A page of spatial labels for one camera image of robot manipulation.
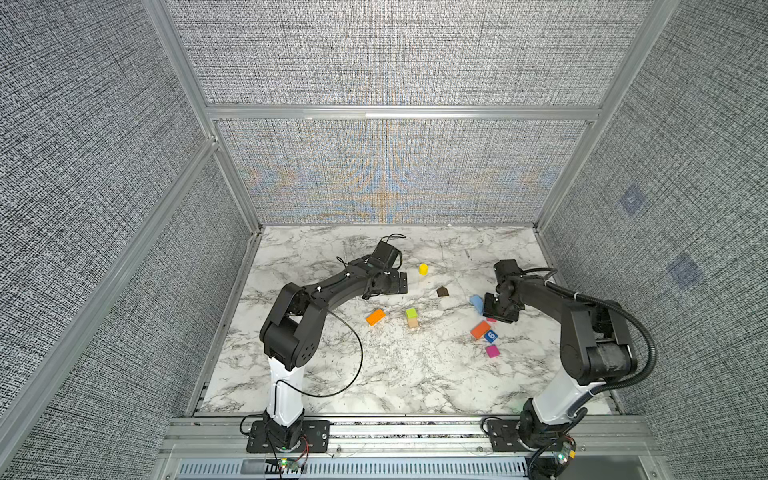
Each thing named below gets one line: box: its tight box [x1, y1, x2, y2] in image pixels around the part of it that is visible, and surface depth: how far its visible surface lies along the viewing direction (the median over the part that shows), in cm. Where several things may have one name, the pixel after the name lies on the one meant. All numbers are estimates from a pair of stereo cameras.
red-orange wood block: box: [470, 320, 491, 340], surface depth 94 cm
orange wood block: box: [365, 309, 386, 326], surface depth 96 cm
